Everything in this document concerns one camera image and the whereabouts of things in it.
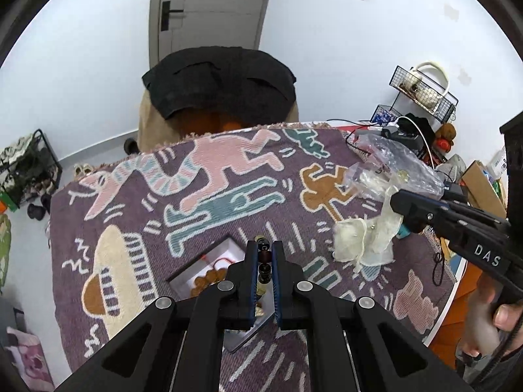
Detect clear plastic bag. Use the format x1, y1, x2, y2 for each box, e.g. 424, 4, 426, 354
344, 134, 446, 202

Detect white translucent gloves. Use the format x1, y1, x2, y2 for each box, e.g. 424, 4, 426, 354
332, 185, 404, 275

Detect black wire rack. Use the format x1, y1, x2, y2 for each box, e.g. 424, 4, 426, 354
388, 65, 459, 124

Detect pair of black slippers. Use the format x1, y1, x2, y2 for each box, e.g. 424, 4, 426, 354
27, 193, 52, 220

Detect printed purple blanket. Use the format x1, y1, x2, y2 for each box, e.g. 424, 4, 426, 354
49, 122, 459, 392

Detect brown plush toy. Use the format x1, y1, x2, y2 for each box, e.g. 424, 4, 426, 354
434, 123, 458, 150

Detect green floor mat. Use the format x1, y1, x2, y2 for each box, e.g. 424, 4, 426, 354
0, 212, 13, 291

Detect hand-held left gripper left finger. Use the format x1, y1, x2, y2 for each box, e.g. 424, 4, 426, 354
53, 240, 261, 392

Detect grey door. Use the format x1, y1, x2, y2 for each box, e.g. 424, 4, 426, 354
149, 0, 277, 68

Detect dark bead bracelet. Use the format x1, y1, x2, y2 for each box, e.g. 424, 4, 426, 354
253, 234, 274, 319

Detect black shoe rack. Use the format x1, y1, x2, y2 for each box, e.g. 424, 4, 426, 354
0, 129, 64, 210

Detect white cable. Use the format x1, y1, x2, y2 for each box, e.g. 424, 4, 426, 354
396, 116, 434, 162

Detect black door lock handle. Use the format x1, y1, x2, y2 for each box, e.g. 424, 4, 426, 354
160, 1, 185, 32

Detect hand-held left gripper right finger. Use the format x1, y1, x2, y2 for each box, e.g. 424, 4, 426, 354
272, 240, 475, 392

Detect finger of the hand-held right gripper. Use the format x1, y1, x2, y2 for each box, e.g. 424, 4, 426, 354
389, 190, 450, 234

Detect tan chair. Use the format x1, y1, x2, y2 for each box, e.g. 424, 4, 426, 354
136, 89, 301, 156

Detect person's right hand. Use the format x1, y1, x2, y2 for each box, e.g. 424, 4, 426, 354
462, 275, 523, 359

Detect red cord bracelet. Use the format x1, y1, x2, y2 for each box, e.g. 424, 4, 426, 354
202, 254, 240, 268

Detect pink printed bag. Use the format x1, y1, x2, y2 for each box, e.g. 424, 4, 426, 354
6, 326, 55, 392

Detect open cardboard box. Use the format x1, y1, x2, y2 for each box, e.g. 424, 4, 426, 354
461, 160, 510, 218

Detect black square box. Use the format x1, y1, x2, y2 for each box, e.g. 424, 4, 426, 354
167, 233, 282, 354

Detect black jacket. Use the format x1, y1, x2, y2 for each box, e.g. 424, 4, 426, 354
141, 46, 297, 122

